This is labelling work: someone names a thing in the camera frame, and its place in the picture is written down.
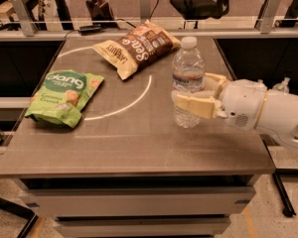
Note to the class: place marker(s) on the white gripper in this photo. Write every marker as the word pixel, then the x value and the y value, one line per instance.
pixel 243 103

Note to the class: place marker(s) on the clear plastic water bottle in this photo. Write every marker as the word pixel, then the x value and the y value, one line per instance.
pixel 188 77

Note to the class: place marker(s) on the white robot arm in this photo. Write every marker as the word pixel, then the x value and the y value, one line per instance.
pixel 278 118

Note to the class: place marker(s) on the brown and cream chip bag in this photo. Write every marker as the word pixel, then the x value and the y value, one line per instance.
pixel 140 47

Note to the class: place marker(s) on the black office chair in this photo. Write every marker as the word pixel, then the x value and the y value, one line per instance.
pixel 201 9

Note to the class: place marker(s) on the black power adapter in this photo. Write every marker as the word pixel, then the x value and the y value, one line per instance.
pixel 84 30

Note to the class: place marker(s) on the green dang snack bag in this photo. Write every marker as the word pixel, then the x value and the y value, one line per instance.
pixel 62 96

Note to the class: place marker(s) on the right metal rail bracket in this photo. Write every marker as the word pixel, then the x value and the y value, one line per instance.
pixel 266 20

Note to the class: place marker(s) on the metal rail bracket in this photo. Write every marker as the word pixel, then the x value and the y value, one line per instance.
pixel 266 20
pixel 28 28
pixel 144 10

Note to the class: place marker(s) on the middle metal rail bracket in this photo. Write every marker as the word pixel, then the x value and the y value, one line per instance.
pixel 144 10

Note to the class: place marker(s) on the left metal rail bracket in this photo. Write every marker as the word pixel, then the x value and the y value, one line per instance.
pixel 28 28

